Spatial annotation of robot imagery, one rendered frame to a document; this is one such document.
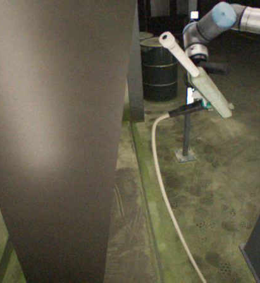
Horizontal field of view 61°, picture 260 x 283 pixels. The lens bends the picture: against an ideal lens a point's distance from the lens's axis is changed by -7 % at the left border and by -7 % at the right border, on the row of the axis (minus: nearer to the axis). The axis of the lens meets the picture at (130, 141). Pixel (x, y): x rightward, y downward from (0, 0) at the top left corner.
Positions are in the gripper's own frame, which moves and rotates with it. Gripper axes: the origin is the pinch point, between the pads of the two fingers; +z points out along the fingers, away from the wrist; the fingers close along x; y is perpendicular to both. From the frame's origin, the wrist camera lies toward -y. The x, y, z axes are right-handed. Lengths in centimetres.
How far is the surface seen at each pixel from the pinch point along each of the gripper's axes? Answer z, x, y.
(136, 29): -157, -79, 90
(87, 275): 64, -5, 62
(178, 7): -558, -395, 163
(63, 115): 17, 45, 20
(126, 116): -92, -144, 152
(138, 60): -136, -104, 105
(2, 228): 49, -8, 162
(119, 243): 56, -67, 96
